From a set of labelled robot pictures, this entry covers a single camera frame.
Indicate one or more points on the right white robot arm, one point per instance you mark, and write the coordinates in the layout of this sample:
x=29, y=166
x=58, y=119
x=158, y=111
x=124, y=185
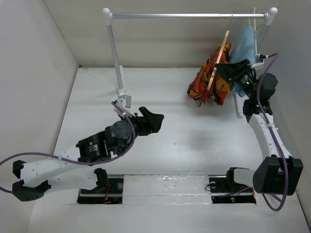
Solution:
x=279, y=172

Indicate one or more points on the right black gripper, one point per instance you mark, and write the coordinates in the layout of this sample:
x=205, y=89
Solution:
x=236, y=70

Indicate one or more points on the wooden clothes hanger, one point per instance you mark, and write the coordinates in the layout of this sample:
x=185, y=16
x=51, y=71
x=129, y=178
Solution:
x=224, y=51

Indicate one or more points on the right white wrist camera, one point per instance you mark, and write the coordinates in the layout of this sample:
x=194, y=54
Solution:
x=259, y=61

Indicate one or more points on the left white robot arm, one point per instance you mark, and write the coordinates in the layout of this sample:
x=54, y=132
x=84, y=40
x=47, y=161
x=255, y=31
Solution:
x=53, y=173

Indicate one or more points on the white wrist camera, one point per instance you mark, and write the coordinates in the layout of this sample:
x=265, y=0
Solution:
x=122, y=106
x=259, y=61

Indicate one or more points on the white metal clothes rack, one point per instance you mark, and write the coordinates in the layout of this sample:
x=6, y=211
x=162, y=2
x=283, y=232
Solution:
x=110, y=16

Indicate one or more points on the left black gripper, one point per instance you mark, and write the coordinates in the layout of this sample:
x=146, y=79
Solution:
x=149, y=123

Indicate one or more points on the light blue hanging garment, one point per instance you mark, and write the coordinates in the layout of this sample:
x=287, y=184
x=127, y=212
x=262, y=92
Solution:
x=245, y=47

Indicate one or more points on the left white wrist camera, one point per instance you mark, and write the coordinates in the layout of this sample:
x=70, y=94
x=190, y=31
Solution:
x=122, y=106

